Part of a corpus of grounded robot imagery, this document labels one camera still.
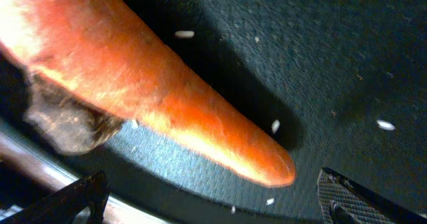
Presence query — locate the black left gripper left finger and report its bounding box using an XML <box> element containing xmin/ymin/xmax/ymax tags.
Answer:
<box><xmin>1</xmin><ymin>171</ymin><xmax>109</xmax><ymax>224</ymax></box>

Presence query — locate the round black tray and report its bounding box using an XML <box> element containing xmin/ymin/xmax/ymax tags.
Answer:
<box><xmin>0</xmin><ymin>0</ymin><xmax>427</xmax><ymax>224</ymax></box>

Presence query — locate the brown cookie piece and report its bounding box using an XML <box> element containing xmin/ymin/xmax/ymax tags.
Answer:
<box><xmin>25</xmin><ymin>74</ymin><xmax>125</xmax><ymax>155</ymax></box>

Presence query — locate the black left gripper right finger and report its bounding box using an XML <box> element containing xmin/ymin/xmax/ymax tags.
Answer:
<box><xmin>317</xmin><ymin>167</ymin><xmax>426</xmax><ymax>224</ymax></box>

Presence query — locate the orange carrot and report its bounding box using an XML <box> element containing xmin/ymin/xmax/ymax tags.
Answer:
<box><xmin>1</xmin><ymin>0</ymin><xmax>296</xmax><ymax>187</ymax></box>

